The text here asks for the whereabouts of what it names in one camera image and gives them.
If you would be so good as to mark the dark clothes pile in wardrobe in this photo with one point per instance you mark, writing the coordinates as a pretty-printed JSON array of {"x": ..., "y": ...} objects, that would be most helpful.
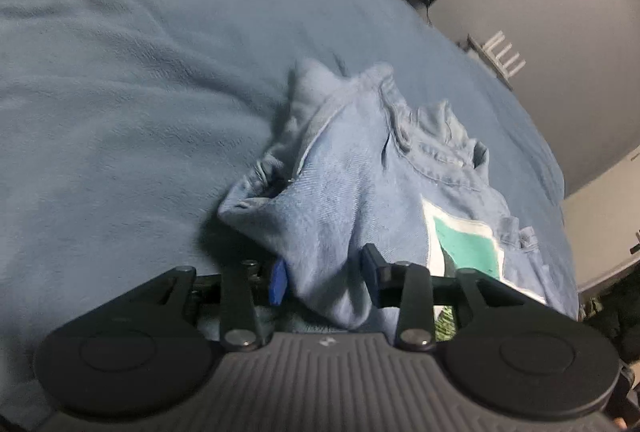
[{"x": 614, "y": 312}]

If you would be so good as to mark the white router with antennas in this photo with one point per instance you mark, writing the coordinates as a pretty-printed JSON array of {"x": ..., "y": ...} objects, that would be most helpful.
[{"x": 497, "y": 55}]

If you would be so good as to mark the blue fleece bed blanket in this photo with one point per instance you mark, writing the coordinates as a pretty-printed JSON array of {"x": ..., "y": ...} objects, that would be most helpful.
[{"x": 124, "y": 123}]

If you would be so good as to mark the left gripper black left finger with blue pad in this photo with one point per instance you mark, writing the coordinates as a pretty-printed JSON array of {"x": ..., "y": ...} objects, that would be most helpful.
[{"x": 158, "y": 343}]

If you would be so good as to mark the white wardrobe door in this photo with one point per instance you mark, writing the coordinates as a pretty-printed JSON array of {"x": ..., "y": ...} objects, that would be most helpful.
[{"x": 602, "y": 222}]

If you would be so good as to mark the light blue denim jacket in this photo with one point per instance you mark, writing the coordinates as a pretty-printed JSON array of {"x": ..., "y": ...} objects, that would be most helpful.
[{"x": 355, "y": 164}]

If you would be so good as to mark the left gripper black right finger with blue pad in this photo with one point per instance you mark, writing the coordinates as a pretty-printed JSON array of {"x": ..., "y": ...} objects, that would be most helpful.
[{"x": 497, "y": 345}]

